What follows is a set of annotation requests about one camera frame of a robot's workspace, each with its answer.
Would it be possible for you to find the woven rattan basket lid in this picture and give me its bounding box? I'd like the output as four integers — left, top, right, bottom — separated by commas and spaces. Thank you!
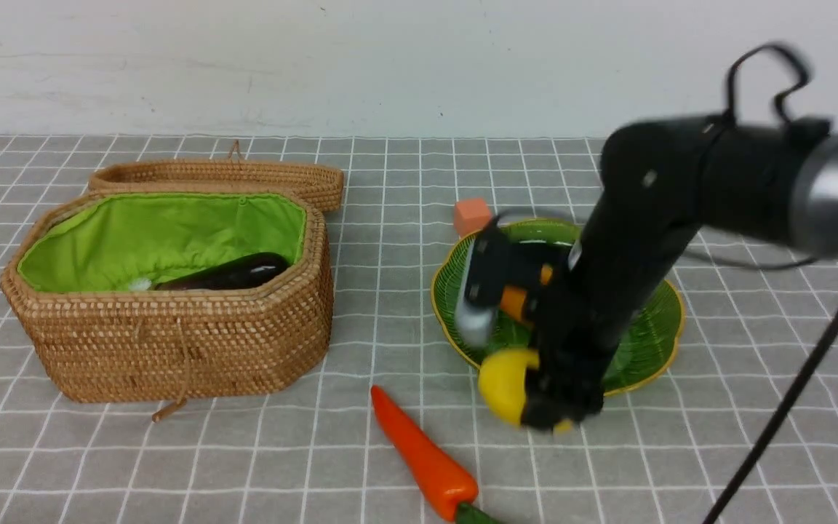
89, 140, 345, 213

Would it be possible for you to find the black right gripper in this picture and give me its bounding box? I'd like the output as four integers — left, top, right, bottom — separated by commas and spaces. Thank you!
519, 243, 645, 432

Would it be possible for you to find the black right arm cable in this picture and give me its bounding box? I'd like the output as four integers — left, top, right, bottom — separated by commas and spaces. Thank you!
492, 42, 838, 524

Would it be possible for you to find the dark purple eggplant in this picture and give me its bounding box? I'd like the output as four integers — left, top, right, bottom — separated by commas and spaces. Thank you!
146, 252, 291, 291

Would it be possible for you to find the yellow lemon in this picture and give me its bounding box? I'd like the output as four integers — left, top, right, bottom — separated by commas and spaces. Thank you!
476, 347, 575, 432

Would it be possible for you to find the orange carrot green stem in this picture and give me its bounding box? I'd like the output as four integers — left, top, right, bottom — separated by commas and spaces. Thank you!
370, 385, 500, 523

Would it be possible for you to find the grey checked tablecloth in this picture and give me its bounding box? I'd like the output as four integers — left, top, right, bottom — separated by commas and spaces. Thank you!
0, 135, 838, 523

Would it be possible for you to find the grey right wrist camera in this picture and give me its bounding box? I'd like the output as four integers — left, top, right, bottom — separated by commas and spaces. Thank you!
455, 222, 516, 348

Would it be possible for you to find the orange yellow mango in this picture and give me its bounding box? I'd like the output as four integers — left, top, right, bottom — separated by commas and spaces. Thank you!
499, 263, 554, 328

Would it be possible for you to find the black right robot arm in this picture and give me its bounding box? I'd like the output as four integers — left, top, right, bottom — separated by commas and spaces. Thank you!
482, 116, 838, 431

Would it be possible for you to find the small orange cube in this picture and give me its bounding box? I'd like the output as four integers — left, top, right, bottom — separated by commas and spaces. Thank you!
452, 198, 493, 238

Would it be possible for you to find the woven rattan basket green lining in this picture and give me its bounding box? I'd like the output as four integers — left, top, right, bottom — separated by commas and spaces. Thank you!
0, 188, 335, 421

